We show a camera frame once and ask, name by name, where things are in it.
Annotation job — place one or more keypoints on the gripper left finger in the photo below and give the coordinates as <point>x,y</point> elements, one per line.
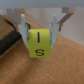
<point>22,26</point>

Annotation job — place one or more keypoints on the yellow block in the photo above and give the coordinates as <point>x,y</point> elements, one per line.
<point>39,42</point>

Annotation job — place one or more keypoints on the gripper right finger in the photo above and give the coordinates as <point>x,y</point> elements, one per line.
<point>55,25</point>

